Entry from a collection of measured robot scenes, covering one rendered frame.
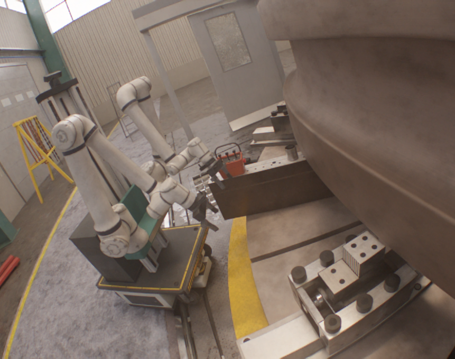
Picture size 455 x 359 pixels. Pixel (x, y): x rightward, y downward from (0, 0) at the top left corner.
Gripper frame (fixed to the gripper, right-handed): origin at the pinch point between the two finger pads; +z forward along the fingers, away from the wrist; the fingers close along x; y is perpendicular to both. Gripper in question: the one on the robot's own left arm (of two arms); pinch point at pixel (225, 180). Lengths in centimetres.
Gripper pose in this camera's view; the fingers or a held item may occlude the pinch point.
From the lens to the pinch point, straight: 162.1
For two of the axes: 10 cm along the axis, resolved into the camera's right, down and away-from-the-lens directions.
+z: 6.3, 7.6, 1.9
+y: 7.0, -4.4, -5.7
